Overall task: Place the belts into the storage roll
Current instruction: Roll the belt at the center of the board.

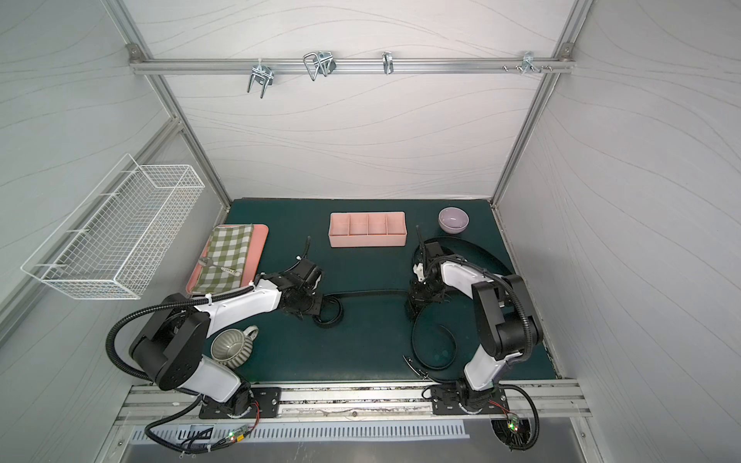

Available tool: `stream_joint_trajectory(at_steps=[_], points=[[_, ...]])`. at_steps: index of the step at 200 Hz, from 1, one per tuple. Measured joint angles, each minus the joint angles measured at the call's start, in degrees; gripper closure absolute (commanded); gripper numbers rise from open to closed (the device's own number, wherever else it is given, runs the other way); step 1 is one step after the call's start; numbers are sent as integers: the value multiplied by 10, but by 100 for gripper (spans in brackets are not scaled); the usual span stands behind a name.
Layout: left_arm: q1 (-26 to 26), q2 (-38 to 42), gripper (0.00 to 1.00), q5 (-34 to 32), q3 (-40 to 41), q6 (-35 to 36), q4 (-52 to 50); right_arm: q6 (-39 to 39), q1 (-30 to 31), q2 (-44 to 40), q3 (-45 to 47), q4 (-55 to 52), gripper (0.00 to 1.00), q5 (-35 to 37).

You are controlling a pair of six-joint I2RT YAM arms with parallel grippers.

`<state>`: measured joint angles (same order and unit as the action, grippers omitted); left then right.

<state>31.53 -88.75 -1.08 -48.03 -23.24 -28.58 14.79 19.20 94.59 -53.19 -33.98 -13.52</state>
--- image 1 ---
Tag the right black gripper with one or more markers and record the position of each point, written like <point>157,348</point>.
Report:
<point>422,290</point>

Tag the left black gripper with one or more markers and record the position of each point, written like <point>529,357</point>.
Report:
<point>304,301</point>

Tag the pink compartment storage box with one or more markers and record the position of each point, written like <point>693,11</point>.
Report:
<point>367,229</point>

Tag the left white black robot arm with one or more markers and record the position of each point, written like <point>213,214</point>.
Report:
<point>165,343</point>

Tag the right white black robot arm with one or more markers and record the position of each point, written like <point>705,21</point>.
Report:
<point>507,327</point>

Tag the dark green table mat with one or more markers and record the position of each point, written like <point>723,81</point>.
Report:
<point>373,339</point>

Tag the pink plastic tray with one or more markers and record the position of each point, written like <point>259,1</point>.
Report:
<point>258,241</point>

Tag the purple small bowl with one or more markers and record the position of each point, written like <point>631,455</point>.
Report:
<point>453,220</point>

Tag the green checkered cloth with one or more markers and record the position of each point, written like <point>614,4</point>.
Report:
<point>228,246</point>

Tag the grey ribbed ceramic mug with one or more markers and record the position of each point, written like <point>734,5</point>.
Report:
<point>233,347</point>

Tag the metal hook clamp left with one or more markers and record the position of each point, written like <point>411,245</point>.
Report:
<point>261,76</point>

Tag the metal hook clamp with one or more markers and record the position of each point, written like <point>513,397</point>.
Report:
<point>319,63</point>
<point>530,64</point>
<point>261,76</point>

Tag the metal hook clamp centre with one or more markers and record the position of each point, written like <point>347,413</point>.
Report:
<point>319,63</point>

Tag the metal hook clamp right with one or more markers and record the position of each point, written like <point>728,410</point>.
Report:
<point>530,64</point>

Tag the white cartoon handle spoon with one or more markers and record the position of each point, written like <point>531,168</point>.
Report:
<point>208,262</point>

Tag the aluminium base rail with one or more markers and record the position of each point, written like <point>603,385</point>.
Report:
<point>408,400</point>

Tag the white wire basket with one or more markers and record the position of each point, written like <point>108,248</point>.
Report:
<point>110,246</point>

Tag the metal ring clamp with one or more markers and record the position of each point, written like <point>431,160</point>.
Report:
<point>387,62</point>

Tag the aluminium crossbar rail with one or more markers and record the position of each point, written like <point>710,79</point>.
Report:
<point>345,66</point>

